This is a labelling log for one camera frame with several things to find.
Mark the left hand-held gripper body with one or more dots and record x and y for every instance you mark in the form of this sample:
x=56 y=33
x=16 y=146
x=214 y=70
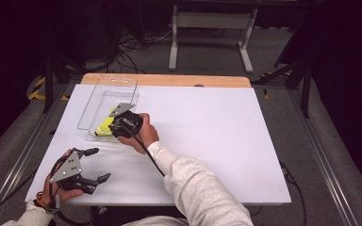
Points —
x=69 y=169

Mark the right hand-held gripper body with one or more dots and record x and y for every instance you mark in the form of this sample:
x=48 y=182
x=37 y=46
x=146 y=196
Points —
x=127 y=124

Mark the clear plastic container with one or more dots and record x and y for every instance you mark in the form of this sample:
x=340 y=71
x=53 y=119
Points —
x=106 y=94

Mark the person's right hand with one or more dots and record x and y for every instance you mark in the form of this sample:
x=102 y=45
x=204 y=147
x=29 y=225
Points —
x=147 y=135

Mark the person's left hand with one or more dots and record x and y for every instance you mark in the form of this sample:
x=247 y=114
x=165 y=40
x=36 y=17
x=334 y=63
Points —
x=59 y=195

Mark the person's torso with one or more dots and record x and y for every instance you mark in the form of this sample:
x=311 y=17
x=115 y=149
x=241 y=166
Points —
x=154 y=221

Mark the yellow black floor tape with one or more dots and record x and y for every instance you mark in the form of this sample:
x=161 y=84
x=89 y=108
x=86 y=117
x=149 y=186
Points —
x=37 y=94

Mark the black tripod stand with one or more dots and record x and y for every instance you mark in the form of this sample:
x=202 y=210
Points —
x=304 y=91
x=48 y=84

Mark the grey metal rail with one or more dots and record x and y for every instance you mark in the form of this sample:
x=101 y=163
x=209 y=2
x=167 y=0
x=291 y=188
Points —
x=19 y=169
x=330 y=169

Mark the white metal table frame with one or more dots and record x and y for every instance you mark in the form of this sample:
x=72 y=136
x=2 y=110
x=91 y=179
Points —
x=213 y=20

